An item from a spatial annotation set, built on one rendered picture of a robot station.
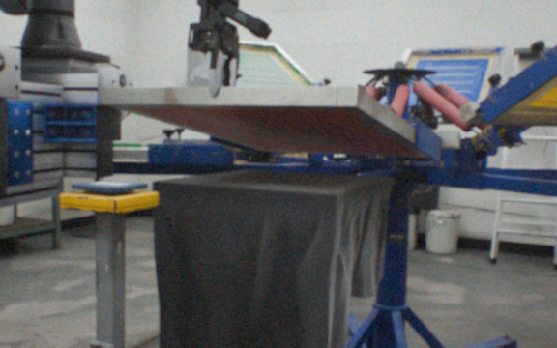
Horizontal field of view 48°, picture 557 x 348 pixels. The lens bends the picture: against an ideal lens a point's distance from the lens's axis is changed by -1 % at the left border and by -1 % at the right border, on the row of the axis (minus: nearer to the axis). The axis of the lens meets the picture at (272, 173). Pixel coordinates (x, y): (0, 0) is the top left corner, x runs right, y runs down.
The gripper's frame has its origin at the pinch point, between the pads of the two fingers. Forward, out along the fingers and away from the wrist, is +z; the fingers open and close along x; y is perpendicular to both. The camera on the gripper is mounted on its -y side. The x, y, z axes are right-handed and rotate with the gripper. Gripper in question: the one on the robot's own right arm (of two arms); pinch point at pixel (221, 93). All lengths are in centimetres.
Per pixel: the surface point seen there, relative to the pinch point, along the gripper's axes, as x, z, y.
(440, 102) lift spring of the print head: -118, -22, -21
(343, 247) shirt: -22.7, 29.3, -20.9
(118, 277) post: 14.2, 37.9, 10.0
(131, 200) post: 18.4, 23.4, 5.5
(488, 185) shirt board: -119, 6, -39
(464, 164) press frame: -124, -1, -30
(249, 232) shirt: -11.4, 27.7, -3.5
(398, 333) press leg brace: -141, 65, -7
